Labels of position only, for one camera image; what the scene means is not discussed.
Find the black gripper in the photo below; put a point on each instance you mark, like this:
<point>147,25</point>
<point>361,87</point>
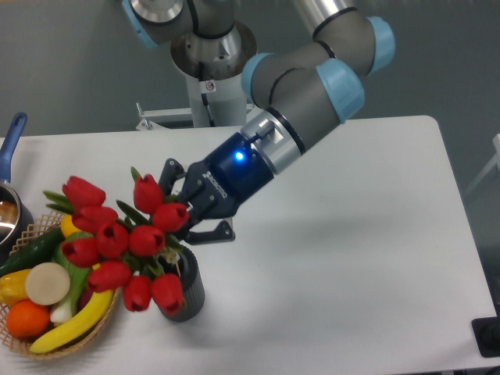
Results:
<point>216,186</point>

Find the dark grey ribbed vase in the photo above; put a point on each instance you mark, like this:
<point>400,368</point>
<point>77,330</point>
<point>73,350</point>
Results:
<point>193,289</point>

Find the red tulip bouquet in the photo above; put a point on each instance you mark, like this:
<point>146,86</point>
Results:
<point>134,246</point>

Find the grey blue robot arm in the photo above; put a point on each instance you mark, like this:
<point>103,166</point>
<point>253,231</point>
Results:
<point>282,105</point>

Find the yellow lemon squash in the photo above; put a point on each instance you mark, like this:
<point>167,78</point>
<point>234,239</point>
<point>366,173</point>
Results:
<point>67,226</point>

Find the yellow banana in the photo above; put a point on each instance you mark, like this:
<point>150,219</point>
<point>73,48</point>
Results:
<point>73,328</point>

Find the dark red vegetable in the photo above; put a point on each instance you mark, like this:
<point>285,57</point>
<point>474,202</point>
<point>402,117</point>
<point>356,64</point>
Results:
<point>84,298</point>

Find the green cucumber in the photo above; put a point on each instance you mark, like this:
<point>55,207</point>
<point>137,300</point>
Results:
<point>39,250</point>

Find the beige round slice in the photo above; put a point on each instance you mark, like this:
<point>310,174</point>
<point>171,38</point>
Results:
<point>47,283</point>

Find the green bok choy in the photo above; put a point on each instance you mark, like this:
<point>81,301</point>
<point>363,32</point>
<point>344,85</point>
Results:
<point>68,307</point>

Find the yellow bell pepper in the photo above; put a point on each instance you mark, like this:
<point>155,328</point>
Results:
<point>13,287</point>

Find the orange fruit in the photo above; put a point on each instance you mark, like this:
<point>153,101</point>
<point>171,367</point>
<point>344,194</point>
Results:
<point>27,319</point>

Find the black device at edge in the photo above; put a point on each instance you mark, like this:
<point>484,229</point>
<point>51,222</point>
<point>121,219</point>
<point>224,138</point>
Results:
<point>486,333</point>

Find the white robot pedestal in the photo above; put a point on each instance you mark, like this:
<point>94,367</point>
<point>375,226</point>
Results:
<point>212,69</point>

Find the blue handled saucepan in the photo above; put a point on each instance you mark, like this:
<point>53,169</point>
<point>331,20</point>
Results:
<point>15,216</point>

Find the white frame at right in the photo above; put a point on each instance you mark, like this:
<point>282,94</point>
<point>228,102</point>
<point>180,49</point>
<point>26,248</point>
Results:
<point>487,173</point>

